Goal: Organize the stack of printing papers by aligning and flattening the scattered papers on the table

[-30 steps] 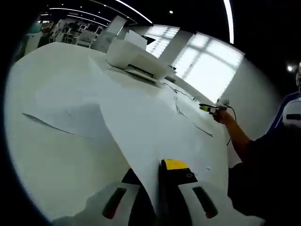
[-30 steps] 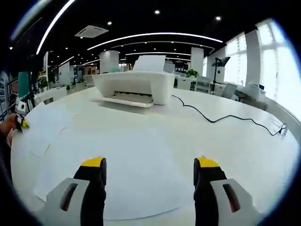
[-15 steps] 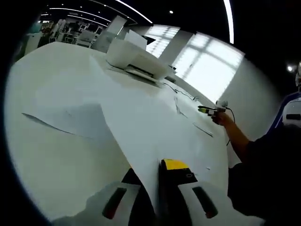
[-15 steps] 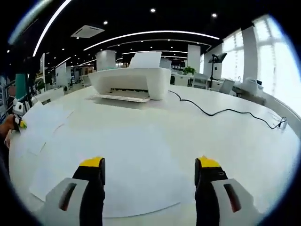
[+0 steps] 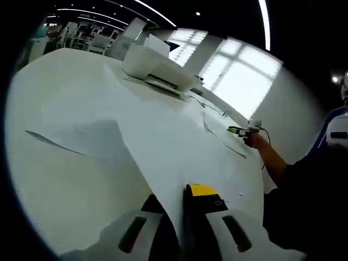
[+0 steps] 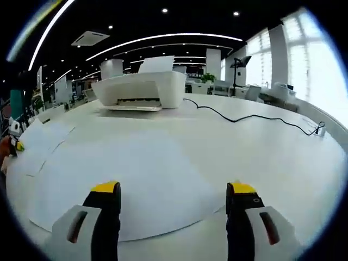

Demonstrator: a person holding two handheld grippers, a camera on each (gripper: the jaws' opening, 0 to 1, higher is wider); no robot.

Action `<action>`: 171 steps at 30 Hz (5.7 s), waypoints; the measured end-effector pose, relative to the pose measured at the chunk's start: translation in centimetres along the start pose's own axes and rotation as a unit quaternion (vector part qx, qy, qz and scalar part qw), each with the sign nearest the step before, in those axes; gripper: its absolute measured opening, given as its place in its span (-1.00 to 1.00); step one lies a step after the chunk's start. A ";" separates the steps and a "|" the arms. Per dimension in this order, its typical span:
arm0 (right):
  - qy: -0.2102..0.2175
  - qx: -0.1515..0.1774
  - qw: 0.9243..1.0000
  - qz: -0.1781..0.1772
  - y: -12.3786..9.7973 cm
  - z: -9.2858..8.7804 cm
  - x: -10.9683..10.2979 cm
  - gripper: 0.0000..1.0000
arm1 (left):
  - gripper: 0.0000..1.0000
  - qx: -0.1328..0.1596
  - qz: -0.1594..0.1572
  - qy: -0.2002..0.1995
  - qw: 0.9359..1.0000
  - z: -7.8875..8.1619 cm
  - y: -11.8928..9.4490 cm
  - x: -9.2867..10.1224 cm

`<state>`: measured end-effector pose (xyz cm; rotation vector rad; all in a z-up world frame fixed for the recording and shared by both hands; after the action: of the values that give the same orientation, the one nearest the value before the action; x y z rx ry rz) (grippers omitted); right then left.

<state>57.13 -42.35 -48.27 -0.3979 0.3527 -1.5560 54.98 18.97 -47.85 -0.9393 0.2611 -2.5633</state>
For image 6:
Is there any white printer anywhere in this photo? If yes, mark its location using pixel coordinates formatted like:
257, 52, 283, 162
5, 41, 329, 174
91, 55, 187, 112

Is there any green potted plant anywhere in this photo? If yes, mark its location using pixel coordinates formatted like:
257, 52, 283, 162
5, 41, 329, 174
200, 72, 218, 84

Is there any white sign panel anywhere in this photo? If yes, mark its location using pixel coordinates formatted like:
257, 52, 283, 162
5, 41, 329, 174
36, 65, 44, 95

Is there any white table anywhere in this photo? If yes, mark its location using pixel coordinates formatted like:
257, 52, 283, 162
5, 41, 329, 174
5, 92, 346, 261

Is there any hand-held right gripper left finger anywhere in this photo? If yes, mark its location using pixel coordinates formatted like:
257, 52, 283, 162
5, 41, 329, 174
51, 181, 122, 261

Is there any stack of white printing papers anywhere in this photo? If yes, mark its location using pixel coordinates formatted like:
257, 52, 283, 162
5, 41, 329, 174
5, 119, 228, 243

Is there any ceiling air conditioner unit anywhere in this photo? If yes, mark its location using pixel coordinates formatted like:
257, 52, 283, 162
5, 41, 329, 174
71, 31, 111, 47

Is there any teal board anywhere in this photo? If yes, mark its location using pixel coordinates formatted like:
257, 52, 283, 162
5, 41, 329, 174
10, 89, 27, 120

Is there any white partition panel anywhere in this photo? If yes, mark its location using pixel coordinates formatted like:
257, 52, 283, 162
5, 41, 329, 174
54, 75, 68, 104

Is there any narrow window with blinds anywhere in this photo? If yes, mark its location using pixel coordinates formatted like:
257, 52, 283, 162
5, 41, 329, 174
246, 29, 272, 86

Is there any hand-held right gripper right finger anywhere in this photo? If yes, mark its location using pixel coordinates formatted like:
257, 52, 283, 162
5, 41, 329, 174
226, 181, 299, 261

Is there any white boxy machine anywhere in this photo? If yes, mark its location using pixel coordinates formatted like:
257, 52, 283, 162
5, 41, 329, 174
273, 81, 297, 96

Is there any black monitor on tripod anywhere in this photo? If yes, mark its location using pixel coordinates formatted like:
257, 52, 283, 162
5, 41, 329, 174
229, 55, 252, 96

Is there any wide window with blinds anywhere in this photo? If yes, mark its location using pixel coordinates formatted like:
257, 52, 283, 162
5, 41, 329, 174
282, 10, 348, 115

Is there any black printer cable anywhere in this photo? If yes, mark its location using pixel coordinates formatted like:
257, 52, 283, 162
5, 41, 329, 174
182, 98, 324, 136

